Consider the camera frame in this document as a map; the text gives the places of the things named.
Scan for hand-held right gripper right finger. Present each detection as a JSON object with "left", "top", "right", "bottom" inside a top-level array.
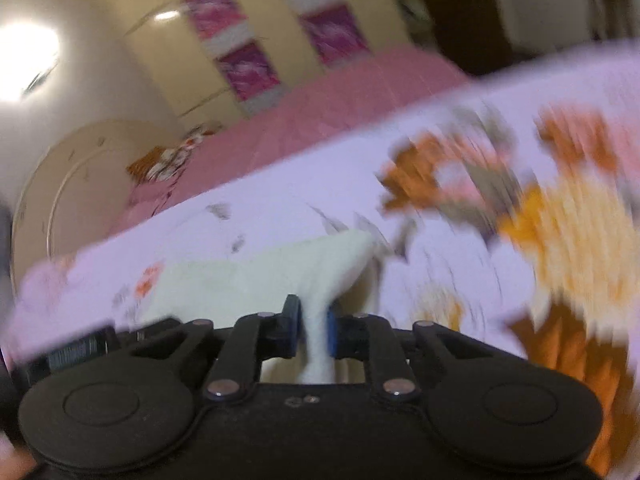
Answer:
[{"left": 325, "top": 309, "right": 505, "bottom": 404}]

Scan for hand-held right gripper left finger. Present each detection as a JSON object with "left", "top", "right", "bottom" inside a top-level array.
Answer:
[{"left": 130, "top": 294, "right": 304, "bottom": 404}]

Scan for cream knit sweater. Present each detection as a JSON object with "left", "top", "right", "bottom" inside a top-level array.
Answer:
[{"left": 134, "top": 229, "right": 382, "bottom": 387}]

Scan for purple floral bed sheet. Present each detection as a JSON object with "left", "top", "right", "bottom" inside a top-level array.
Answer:
[{"left": 0, "top": 35, "right": 640, "bottom": 480}]

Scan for cream rounded headboard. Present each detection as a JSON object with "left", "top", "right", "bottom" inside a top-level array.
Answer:
[{"left": 10, "top": 119, "right": 187, "bottom": 283}]

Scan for orange patterned pillow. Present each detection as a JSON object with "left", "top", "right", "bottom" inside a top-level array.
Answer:
[{"left": 126, "top": 127, "right": 213, "bottom": 187}]

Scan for pink checked bed cover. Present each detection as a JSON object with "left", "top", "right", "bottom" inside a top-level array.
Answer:
[{"left": 122, "top": 44, "right": 473, "bottom": 223}]

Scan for bright ceiling light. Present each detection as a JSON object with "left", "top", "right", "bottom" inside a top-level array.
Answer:
[{"left": 0, "top": 22, "right": 62, "bottom": 105}]

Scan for cream wardrobe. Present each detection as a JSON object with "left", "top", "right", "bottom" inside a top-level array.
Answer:
[{"left": 121, "top": 0, "right": 418, "bottom": 122}]

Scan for dark wooden door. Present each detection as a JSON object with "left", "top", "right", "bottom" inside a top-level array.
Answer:
[{"left": 404, "top": 0, "right": 517, "bottom": 78}]

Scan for pink wall calendar poster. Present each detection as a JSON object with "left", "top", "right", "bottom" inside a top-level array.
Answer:
[
  {"left": 182, "top": 0, "right": 248, "bottom": 43},
  {"left": 299, "top": 4, "right": 373, "bottom": 67},
  {"left": 215, "top": 41, "right": 283, "bottom": 106}
]

